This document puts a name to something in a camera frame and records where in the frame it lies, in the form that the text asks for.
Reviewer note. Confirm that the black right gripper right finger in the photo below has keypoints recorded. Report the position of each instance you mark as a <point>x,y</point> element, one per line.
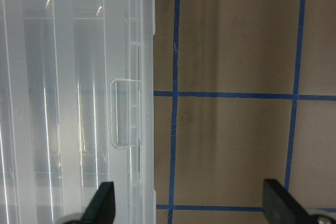
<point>279,206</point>

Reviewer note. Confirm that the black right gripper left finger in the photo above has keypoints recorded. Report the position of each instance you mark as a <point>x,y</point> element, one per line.
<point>101,208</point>

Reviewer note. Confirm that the clear plastic box lid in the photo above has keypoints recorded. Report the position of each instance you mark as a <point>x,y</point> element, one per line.
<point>76,109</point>

